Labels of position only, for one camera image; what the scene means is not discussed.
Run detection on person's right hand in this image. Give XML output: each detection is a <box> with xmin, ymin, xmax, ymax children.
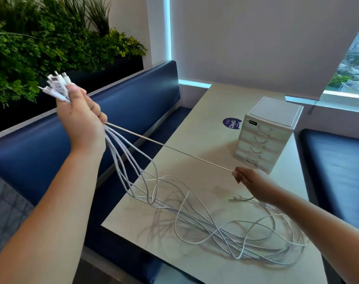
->
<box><xmin>232</xmin><ymin>166</ymin><xmax>283</xmax><ymax>206</ymax></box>

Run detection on person's left hand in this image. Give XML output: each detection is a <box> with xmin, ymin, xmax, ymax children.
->
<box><xmin>56</xmin><ymin>83</ymin><xmax>108</xmax><ymax>157</ymax></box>

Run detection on single thin white cable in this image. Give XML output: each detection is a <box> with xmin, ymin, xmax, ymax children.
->
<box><xmin>39</xmin><ymin>71</ymin><xmax>310</xmax><ymax>267</ymax></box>

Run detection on white mini drawer cabinet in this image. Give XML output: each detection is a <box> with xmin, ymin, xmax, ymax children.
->
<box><xmin>233</xmin><ymin>96</ymin><xmax>304</xmax><ymax>175</ymax></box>

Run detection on person's left forearm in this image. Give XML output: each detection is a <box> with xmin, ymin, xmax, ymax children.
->
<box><xmin>0</xmin><ymin>148</ymin><xmax>106</xmax><ymax>284</ymax></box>

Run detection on person's right forearm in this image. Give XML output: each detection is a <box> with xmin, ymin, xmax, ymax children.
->
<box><xmin>271</xmin><ymin>189</ymin><xmax>359</xmax><ymax>284</ymax></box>

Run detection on black planter box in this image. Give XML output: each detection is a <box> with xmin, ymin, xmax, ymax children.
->
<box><xmin>0</xmin><ymin>55</ymin><xmax>144</xmax><ymax>136</ymax></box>

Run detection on blue padded bench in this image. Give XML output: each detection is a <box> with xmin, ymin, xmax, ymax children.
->
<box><xmin>0</xmin><ymin>60</ymin><xmax>193</xmax><ymax>284</ymax></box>
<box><xmin>299</xmin><ymin>128</ymin><xmax>359</xmax><ymax>284</ymax></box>

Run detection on round purple sticker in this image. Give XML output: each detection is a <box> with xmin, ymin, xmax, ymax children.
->
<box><xmin>222</xmin><ymin>117</ymin><xmax>242</xmax><ymax>130</ymax></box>

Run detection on green leafy plants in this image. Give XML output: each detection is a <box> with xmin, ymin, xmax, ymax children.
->
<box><xmin>0</xmin><ymin>0</ymin><xmax>147</xmax><ymax>108</ymax></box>

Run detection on white table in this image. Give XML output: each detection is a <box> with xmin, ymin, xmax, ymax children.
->
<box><xmin>101</xmin><ymin>83</ymin><xmax>328</xmax><ymax>284</ymax></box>

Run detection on white roller blind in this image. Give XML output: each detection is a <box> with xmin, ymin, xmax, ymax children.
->
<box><xmin>170</xmin><ymin>0</ymin><xmax>359</xmax><ymax>101</ymax></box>

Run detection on glass window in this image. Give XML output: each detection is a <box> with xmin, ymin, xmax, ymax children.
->
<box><xmin>324</xmin><ymin>14</ymin><xmax>359</xmax><ymax>95</ymax></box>

